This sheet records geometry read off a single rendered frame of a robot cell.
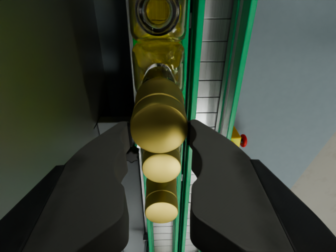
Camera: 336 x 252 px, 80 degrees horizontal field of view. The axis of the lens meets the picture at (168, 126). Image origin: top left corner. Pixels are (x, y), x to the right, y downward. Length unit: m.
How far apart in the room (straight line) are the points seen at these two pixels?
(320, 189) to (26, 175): 2.38
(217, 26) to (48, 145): 0.34
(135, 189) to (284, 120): 0.50
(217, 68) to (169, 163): 0.30
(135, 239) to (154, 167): 0.65
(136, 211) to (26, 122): 0.52
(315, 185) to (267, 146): 1.65
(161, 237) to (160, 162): 0.64
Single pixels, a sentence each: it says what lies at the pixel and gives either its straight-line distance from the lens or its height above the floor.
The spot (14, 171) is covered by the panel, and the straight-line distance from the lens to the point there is 0.21.
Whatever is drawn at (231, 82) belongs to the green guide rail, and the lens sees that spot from 0.39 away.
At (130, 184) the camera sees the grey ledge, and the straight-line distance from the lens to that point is 0.60.
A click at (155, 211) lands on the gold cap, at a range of 0.22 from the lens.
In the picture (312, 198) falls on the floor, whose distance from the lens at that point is 2.51.
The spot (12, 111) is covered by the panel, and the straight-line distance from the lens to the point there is 0.21.
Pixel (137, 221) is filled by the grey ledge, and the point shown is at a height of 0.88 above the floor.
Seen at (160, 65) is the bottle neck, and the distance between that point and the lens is 0.20.
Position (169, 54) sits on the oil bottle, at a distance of 0.21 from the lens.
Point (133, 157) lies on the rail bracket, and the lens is 0.37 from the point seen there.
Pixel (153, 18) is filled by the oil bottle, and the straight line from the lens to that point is 0.23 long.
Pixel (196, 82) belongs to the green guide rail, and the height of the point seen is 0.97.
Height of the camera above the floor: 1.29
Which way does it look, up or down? 60 degrees down
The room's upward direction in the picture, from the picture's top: 176 degrees clockwise
